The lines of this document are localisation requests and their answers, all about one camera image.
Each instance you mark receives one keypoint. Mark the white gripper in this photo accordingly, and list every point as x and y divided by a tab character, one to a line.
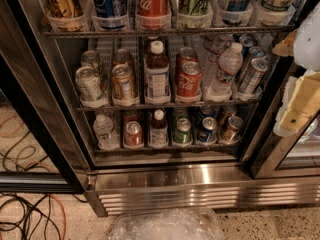
308	40

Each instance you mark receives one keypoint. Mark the blue pepsi can front bottom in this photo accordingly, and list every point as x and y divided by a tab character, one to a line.
207	130

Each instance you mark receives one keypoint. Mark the blue pepsi can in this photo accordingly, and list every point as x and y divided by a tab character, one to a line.
207	130
204	111
110	14

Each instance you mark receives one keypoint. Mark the silver redbull can front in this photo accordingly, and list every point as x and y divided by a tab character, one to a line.
253	76

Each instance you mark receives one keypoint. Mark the silver redbull can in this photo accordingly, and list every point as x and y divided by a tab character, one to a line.
247	41
253	76
253	52

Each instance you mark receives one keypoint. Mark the silver redbull can rear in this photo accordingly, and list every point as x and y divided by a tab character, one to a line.
247	41

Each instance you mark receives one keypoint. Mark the white green can top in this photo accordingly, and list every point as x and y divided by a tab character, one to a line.
275	11

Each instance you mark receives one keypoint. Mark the gold can rear bottom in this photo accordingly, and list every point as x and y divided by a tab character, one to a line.
225	112

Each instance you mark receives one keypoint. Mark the gold can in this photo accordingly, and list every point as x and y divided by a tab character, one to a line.
225	112
230	129

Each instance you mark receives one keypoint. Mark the right fridge sliding door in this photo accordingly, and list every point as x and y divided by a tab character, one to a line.
271	150

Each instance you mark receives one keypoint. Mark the redbull can top shelf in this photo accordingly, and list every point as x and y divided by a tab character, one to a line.
233	10

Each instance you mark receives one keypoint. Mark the gold can front bottom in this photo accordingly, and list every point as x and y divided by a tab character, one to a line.
230	129

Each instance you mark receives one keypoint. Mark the blue pepsi can rear bottom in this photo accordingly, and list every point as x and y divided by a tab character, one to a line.
204	111

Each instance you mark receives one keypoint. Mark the red coke can front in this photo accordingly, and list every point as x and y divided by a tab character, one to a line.
189	80

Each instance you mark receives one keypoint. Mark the red coke can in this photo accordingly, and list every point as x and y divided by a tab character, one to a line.
189	80
186	54
152	13

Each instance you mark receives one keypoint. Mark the red coke can rear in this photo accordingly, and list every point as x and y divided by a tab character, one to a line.
186	54

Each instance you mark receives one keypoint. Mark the green can front bottom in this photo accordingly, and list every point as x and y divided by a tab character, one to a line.
182	131

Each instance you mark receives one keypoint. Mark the brown tea bottle bottom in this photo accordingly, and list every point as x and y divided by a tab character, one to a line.
158	131

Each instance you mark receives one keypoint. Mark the brown tea bottle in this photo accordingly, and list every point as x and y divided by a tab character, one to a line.
157	74
158	131

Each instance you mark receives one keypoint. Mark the red coke can top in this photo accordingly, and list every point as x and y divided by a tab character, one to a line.
152	13

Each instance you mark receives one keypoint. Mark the orange can front middle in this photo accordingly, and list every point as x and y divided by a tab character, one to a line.
124	88

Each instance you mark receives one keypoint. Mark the orange can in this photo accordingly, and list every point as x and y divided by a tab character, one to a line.
124	88
123	56

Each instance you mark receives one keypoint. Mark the orange can rear middle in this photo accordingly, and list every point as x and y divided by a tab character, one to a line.
123	56

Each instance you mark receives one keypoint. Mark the red can front bottom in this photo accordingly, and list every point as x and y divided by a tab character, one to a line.
133	136

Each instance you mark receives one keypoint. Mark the blue pepsi can top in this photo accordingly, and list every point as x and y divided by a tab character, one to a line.
110	14

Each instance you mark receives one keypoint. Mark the clear water bottle bottom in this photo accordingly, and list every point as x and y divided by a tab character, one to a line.
106	134

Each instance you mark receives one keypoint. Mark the clear water bottle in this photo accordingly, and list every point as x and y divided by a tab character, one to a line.
106	134
229	64

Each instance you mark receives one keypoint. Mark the white can front middle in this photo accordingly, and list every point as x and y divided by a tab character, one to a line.
90	86

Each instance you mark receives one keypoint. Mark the white can rear middle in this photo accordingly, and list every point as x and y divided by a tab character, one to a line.
91	58

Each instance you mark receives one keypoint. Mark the steel fridge base grille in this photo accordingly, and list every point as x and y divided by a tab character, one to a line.
153	189

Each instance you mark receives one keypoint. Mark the yellow can top shelf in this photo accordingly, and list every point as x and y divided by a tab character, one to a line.
66	10

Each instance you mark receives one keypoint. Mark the left fridge glass door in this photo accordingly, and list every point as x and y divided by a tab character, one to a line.
28	82

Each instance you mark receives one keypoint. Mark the clear water bottle middle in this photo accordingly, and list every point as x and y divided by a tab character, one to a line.
229	64

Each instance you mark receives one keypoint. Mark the brown tea bottle middle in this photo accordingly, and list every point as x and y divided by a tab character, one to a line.
157	74

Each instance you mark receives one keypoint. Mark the clear plastic bag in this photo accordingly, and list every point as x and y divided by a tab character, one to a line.
170	224

